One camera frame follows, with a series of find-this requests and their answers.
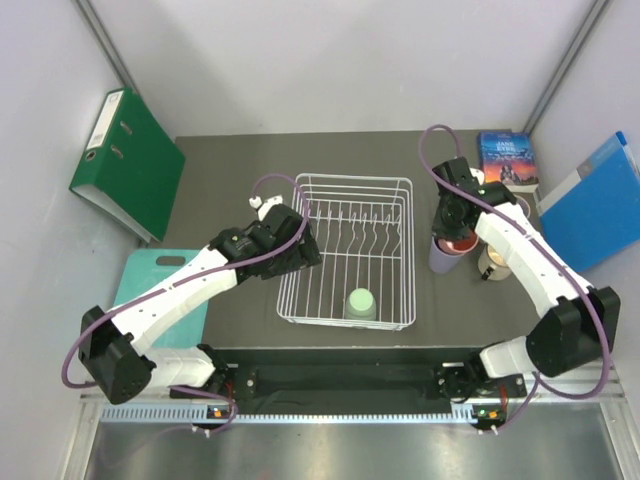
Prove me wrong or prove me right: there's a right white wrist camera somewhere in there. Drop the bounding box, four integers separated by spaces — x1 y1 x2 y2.
470 168 485 185

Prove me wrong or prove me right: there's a white wire dish rack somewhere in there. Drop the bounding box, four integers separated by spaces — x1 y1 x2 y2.
276 173 416 331

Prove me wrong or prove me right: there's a teal cutting board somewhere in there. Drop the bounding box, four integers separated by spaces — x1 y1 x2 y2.
114 248 207 349

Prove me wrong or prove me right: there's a cream ceramic mug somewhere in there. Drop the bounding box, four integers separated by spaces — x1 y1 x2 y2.
477 245 511 281

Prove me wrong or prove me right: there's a grey slotted cable duct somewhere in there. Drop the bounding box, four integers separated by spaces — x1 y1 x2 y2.
100 404 504 425

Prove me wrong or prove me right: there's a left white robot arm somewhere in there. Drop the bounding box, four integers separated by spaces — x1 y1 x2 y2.
78 197 322 405

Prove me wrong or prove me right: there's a pink cup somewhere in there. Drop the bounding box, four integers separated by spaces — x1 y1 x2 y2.
436 237 479 255

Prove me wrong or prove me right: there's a Jane Eyre paperback book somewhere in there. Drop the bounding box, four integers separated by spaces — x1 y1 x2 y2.
477 131 539 193

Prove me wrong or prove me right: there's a green cup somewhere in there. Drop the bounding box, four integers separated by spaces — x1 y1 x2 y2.
345 288 377 321

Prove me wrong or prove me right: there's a blue plastic folder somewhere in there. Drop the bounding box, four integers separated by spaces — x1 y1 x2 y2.
537 131 639 272

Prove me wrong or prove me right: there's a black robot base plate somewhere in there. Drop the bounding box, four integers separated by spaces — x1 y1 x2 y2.
169 347 566 406

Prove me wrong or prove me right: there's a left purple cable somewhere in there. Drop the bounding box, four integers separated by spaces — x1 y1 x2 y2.
60 173 311 441

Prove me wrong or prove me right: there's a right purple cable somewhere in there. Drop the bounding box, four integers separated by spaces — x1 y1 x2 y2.
417 124 614 436

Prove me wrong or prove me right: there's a green lever arch binder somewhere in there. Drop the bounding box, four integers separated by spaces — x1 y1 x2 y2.
69 88 185 243

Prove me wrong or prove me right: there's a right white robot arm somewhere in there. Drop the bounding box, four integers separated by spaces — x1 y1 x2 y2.
430 157 621 396

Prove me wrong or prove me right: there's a clear pink glass mug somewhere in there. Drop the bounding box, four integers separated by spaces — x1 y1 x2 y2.
515 195 531 218

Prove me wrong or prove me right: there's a purple cable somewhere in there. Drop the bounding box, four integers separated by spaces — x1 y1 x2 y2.
60 173 311 441
417 124 614 436

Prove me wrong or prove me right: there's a purple cup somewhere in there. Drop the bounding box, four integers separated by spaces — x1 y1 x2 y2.
429 237 466 274

